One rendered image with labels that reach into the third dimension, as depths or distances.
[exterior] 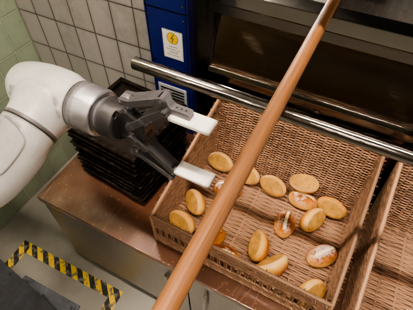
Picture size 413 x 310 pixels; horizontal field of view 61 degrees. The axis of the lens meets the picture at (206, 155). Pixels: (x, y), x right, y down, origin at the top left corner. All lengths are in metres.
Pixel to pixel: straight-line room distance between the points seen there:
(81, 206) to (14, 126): 0.70
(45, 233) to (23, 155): 1.37
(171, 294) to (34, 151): 0.35
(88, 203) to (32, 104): 0.69
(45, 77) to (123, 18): 0.68
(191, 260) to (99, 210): 0.84
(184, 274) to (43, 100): 0.38
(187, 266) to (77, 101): 0.34
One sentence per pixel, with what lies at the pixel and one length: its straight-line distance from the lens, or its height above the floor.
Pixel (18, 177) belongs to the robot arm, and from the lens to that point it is 0.66.
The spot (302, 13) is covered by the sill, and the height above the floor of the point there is 1.17.
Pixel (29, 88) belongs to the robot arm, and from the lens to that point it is 0.69.
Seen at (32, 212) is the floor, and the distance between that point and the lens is 2.11.
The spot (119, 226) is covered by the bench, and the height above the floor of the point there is 0.58.
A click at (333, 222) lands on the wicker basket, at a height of 0.59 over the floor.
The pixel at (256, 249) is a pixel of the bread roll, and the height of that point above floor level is 0.65.
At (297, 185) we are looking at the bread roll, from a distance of 1.21.
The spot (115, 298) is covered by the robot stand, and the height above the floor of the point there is 0.00.
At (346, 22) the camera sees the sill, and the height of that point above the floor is 1.18.
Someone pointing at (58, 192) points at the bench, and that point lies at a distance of 1.37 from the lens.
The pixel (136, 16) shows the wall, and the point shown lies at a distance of 1.29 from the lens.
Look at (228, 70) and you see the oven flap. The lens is 1.14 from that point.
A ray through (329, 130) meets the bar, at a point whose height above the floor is 1.17.
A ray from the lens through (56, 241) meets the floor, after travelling 1.97.
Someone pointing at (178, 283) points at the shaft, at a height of 1.20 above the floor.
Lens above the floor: 1.64
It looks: 51 degrees down
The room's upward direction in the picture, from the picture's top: straight up
